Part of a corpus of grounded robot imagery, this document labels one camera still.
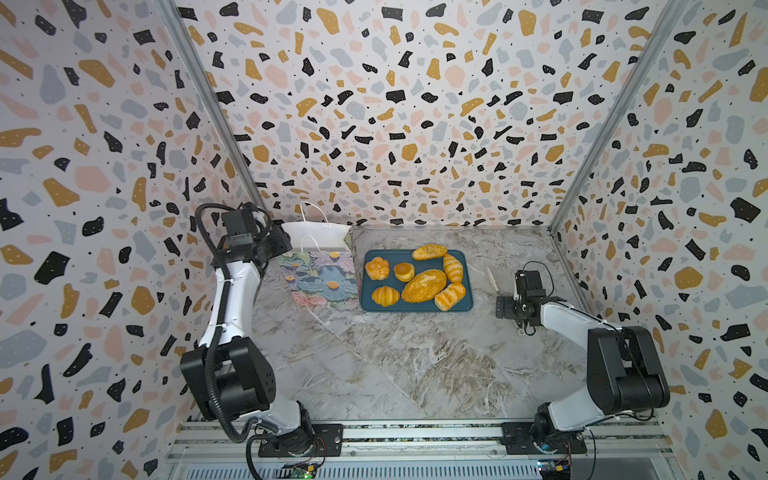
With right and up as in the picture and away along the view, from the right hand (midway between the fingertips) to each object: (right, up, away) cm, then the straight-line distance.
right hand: (512, 300), depth 95 cm
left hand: (-69, +21, -13) cm, 73 cm away
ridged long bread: (-17, +10, +9) cm, 22 cm away
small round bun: (-35, +9, +6) cm, 36 cm away
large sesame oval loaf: (-28, +5, +2) cm, 29 cm away
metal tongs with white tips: (-5, +7, +5) cm, 10 cm away
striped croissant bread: (-41, +1, +2) cm, 41 cm away
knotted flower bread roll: (-44, +10, +8) cm, 45 cm away
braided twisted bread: (-20, +1, +2) cm, 20 cm away
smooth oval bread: (-25, +15, +15) cm, 33 cm away
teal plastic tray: (-38, +6, +9) cm, 39 cm away
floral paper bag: (-58, +11, -11) cm, 60 cm away
